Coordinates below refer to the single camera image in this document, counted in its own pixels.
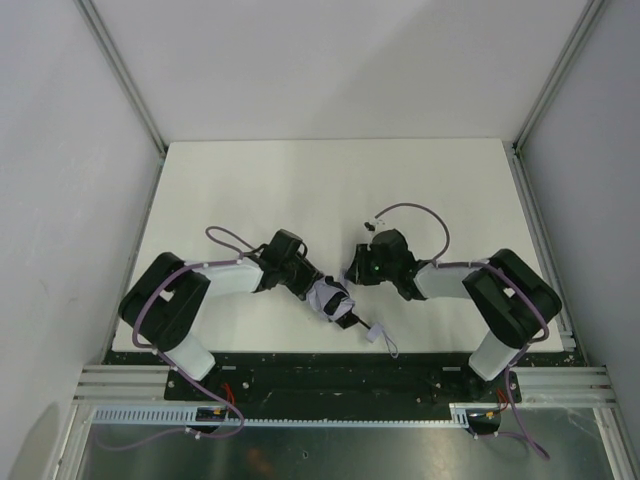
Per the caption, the lilac folding umbrella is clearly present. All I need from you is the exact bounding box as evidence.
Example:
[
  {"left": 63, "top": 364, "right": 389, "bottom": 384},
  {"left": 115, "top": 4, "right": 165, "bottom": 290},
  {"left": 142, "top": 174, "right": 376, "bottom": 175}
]
[{"left": 306, "top": 276, "right": 399, "bottom": 359}]

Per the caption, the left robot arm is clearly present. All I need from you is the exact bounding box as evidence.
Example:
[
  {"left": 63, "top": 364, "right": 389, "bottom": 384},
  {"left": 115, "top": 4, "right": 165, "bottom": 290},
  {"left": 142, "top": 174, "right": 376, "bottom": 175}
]
[{"left": 118, "top": 226, "right": 323, "bottom": 381}]

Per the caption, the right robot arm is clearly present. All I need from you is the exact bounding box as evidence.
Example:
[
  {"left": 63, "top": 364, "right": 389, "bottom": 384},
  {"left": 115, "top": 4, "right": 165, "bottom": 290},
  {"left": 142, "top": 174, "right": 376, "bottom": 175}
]
[{"left": 346, "top": 229, "right": 562, "bottom": 399}]

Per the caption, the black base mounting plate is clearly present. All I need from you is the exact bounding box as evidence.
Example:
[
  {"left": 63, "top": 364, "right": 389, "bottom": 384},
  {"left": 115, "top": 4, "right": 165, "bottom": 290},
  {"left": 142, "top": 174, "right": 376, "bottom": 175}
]
[{"left": 102, "top": 349, "right": 521, "bottom": 431}]

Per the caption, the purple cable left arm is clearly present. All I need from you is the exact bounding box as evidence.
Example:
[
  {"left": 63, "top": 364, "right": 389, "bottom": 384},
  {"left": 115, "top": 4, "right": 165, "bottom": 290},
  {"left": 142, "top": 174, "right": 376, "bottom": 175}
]
[{"left": 94, "top": 225, "right": 259, "bottom": 449}]

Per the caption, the white slotted cable duct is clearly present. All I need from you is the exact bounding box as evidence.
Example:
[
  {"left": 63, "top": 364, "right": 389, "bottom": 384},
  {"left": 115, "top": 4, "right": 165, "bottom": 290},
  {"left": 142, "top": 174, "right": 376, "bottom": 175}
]
[{"left": 92, "top": 404, "right": 498, "bottom": 428}]

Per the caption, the aluminium frame post right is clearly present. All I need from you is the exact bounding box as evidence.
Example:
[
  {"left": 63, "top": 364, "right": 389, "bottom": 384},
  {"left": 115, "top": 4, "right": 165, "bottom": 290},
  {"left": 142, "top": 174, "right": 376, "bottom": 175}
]
[{"left": 509, "top": 0, "right": 609, "bottom": 156}]

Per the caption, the aluminium frame post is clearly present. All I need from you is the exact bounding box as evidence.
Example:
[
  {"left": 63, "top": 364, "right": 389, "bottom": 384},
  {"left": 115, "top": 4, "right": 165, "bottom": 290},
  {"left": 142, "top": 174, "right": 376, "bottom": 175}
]
[
  {"left": 509, "top": 0, "right": 609, "bottom": 156},
  {"left": 74, "top": 0, "right": 167, "bottom": 161}
]

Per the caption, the aluminium rail front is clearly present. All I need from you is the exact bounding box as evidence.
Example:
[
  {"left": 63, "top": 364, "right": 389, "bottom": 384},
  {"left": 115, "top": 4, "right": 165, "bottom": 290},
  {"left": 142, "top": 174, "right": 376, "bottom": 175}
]
[{"left": 72, "top": 365, "right": 617, "bottom": 408}]

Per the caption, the aluminium frame post left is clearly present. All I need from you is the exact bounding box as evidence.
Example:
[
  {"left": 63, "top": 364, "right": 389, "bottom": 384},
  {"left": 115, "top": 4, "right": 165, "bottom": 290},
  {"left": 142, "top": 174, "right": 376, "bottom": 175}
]
[{"left": 74, "top": 0, "right": 167, "bottom": 161}]

